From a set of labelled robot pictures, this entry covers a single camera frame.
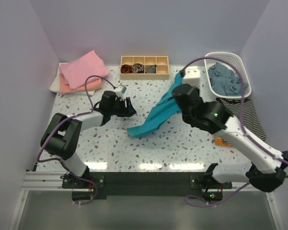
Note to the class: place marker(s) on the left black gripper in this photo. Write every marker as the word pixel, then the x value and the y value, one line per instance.
pixel 127 111

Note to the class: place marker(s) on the teal t shirt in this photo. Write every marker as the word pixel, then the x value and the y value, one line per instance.
pixel 160 113

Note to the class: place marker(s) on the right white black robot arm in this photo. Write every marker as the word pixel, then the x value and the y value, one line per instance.
pixel 266 170

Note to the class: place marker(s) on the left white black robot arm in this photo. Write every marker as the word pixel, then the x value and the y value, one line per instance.
pixel 62 134

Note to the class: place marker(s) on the wooden compartment organizer box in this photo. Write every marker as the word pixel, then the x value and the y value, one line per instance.
pixel 161 62

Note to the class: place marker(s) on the brown patterned scrunchie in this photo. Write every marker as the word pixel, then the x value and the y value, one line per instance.
pixel 137 68

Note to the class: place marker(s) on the dark grey folded cloth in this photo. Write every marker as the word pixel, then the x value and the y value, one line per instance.
pixel 150 69

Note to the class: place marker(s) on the pink folded t shirt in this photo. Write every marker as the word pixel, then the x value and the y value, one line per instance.
pixel 75 73

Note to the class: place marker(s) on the white folded t shirt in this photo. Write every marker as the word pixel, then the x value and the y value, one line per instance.
pixel 58 86

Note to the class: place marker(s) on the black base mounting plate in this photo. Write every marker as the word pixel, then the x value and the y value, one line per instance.
pixel 152 184

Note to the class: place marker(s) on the orange white tie-dye shirt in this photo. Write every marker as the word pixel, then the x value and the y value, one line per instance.
pixel 222 142

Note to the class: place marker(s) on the grey blue t shirt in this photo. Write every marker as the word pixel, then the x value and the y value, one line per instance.
pixel 224 81

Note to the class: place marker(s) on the white plastic laundry basket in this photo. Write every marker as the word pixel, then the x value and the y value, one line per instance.
pixel 235 61

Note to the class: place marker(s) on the black white striped shirt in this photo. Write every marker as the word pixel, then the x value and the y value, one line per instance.
pixel 249 115

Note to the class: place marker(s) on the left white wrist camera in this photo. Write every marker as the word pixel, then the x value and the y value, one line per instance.
pixel 120 90

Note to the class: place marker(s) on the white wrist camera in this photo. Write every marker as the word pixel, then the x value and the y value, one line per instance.
pixel 191 76
pixel 120 90

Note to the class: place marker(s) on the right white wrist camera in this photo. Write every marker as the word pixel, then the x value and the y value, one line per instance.
pixel 191 76

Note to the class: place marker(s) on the aluminium extrusion rail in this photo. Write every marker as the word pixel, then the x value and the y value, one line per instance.
pixel 51 181

